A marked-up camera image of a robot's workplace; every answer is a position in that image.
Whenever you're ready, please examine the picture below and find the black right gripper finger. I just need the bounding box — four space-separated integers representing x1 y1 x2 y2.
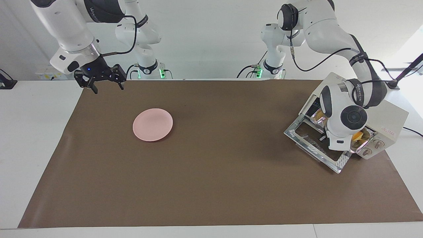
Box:
112 64 127 91
73 69 99 95

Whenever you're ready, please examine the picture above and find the sliced orange bread loaf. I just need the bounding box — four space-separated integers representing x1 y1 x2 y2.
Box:
312 111 371 143

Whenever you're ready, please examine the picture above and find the aluminium foil tray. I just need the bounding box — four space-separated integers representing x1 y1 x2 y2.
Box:
309 109 376 155

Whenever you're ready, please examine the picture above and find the foil-lined glass oven door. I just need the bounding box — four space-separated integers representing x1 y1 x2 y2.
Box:
284 114 356 175

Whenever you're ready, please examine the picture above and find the cream white toaster oven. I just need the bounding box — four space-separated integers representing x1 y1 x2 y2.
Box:
299 72 409 160

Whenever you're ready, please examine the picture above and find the white power strip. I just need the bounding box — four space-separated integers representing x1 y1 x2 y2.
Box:
35 65 68 81

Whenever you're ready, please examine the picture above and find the pink round plate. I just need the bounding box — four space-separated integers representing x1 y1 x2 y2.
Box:
133 108 173 142

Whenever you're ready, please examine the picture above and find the black clamp base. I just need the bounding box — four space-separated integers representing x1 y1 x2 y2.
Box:
0 68 18 90

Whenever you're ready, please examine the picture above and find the brown paper table mat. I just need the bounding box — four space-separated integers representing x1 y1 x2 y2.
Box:
18 79 423 228

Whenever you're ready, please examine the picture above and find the black right arm base cable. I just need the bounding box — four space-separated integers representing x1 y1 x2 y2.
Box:
125 64 139 80

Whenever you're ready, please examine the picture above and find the black arm base cable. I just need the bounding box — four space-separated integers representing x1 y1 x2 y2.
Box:
236 50 265 79
125 64 139 80

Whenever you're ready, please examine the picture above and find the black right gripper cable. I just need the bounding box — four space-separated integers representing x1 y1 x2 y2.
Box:
100 15 138 57

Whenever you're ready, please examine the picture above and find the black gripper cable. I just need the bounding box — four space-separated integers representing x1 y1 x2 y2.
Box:
100 15 138 57
288 28 399 85

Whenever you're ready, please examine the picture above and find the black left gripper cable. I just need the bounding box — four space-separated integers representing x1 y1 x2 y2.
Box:
288 28 399 85

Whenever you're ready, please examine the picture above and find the black oven power cord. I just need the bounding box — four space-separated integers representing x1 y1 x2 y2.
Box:
402 126 423 138

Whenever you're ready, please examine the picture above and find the black left arm base cable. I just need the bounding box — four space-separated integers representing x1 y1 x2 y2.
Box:
236 50 265 79

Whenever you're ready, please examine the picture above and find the black camera stand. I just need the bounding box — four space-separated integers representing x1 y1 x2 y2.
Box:
383 53 423 91

